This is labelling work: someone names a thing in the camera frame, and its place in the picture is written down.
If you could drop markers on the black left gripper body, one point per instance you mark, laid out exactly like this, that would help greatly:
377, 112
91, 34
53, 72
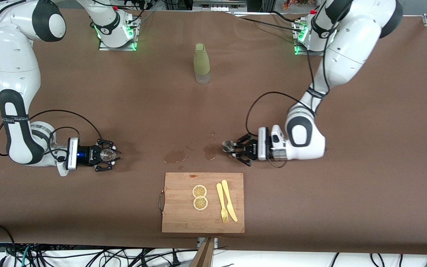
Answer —
251, 149

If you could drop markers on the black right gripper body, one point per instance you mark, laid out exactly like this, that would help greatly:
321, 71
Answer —
90, 154

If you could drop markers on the clear glass cup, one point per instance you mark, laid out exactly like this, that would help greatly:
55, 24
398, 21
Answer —
106, 155

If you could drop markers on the metal measuring jigger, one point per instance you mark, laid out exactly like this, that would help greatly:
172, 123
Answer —
229, 145

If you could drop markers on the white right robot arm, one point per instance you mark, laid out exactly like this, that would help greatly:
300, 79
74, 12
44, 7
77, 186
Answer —
13, 55

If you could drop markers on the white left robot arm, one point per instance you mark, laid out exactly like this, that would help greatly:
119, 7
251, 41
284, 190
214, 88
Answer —
347, 48

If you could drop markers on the spilled liquid puddle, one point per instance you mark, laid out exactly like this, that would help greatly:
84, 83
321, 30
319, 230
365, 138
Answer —
209, 152

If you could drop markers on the yellow plastic fork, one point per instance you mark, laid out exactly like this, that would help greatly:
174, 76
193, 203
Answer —
219, 194

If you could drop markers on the yellow plastic knife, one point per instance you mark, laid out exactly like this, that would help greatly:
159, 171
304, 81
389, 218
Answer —
232, 211

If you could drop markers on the lemon slice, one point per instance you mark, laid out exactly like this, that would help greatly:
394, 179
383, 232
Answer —
200, 203
199, 191

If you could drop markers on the wooden cutting board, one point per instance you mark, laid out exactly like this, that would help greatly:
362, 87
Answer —
180, 218

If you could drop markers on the glass bottle with green sleeve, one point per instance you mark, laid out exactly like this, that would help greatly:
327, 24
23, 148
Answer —
201, 63

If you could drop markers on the wooden beam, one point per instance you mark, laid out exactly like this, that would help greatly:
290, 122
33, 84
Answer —
204, 256

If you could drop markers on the brown paper table cover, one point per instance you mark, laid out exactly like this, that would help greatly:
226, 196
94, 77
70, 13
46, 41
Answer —
347, 204

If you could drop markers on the grey equipment box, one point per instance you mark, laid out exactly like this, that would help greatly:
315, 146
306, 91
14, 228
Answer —
219, 5

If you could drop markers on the metal bracket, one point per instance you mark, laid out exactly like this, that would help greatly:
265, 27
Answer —
199, 241

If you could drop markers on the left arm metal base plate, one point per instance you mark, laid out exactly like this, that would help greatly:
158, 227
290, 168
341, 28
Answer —
299, 44

